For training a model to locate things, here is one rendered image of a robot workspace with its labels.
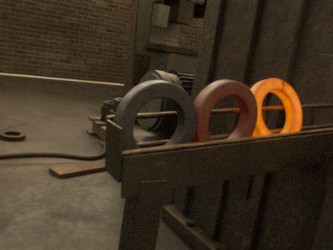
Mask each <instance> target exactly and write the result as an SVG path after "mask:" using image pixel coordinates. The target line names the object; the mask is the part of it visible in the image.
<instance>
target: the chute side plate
mask: <svg viewBox="0 0 333 250"><path fill-rule="evenodd" d="M325 152H333V132H328V133H319V134H310V135H301V136H292V137H283V138H274V139H270V140H261V141H252V142H244V143H235V144H226V145H216V146H207V147H203V148H193V149H184V150H176V151H167V152H158V153H149V154H144V155H135V156H126V157H122V175H121V198H128V197H134V196H139V192H140V185H141V182H144V181H163V180H166V188H165V191H166V190H173V189H178V188H187V187H192V186H195V185H202V184H207V183H213V182H219V181H225V180H231V179H234V178H239V177H245V176H252V175H257V174H263V173H269V172H273V171H278V170H284V169H290V168H296V167H302V166H308V165H311V164H317V163H319V162H320V159H321V157H322V153H325Z"/></svg>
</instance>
